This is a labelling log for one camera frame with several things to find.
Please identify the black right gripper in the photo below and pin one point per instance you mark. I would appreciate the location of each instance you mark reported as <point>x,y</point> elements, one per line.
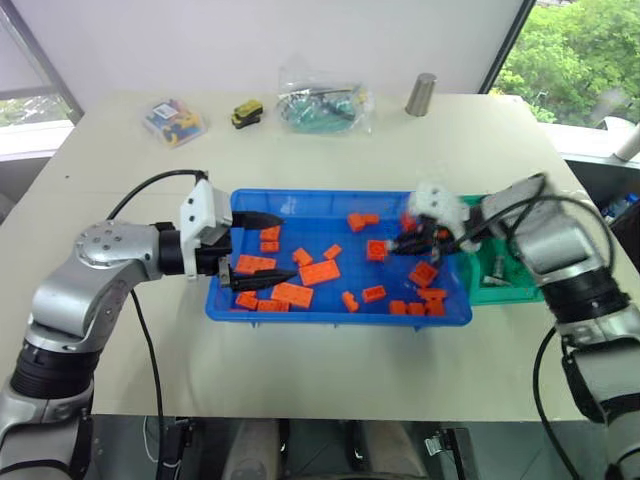
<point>434,236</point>

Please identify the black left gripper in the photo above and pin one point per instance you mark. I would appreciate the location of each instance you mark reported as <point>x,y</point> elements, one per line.
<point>212,257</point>

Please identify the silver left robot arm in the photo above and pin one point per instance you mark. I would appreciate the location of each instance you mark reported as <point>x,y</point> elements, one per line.
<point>100,245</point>

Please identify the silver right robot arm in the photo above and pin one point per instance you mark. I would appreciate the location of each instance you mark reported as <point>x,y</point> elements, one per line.
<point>555,250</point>

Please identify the blue plastic bin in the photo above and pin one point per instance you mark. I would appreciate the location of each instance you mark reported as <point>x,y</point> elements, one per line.
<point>340,200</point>

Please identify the green plastic bin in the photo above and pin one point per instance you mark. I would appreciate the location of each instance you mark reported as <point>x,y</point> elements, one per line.
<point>505,292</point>

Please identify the small orange toy brick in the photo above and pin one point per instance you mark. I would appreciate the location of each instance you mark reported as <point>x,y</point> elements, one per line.
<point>373,293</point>
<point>408,223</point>
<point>350,302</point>
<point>398,307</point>
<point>270,233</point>
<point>302,256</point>
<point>332,252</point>
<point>416,309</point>
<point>269,246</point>
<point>435,307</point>
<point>246,300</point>

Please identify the long orange toy brick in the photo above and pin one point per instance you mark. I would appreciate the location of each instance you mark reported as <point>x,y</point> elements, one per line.
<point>432,293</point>
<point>255,263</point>
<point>273,306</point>

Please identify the square orange toy brick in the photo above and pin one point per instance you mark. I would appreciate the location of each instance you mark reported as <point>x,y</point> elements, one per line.
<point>423,273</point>
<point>376,250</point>

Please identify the orange L-shaped toy brick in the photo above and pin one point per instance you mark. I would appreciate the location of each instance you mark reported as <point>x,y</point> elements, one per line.
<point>361,221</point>

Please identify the large orange toy brick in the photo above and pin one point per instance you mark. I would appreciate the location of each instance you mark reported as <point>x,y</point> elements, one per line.
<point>320,273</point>
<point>292,294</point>

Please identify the grey battery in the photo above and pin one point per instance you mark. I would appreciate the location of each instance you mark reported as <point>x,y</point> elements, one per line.
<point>495,281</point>
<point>498,265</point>

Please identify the yellow and black toy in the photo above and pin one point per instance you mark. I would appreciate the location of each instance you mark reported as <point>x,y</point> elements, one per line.
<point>246,114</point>

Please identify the grey metal cylinder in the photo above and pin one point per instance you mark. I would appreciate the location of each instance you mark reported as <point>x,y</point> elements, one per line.
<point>421,95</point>

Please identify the clear box of toy bricks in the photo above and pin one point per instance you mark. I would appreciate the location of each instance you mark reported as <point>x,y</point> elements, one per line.
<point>174,122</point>

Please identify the clear plastic bag of parts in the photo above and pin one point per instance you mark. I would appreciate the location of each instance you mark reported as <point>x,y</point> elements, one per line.
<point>325,107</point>

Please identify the metal clamp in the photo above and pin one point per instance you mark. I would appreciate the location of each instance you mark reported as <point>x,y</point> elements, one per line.
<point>436,444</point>

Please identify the white pipe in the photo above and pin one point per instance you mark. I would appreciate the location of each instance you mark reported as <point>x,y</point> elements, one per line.
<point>628,144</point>

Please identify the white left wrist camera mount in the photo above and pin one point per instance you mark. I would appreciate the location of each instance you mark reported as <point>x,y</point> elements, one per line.
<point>199,215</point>

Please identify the dark window frame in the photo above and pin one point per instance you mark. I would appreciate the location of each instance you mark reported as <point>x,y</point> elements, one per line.
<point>55,75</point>
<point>507,47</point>

